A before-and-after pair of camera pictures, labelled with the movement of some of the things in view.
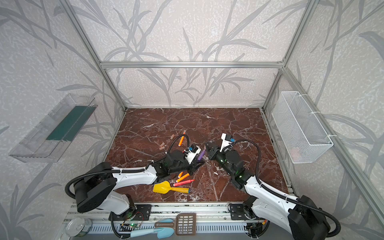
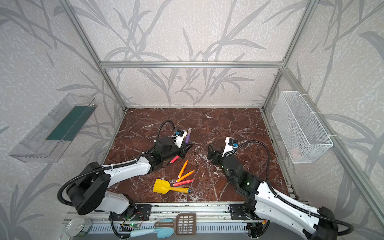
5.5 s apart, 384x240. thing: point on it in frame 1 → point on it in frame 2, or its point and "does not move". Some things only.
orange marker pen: x=182 y=177 does not move
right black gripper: x=216 y=152 does not move
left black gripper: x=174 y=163 → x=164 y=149
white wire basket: x=304 y=139 does not move
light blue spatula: x=162 y=233 does not move
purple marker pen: x=201 y=155 → x=187 y=138
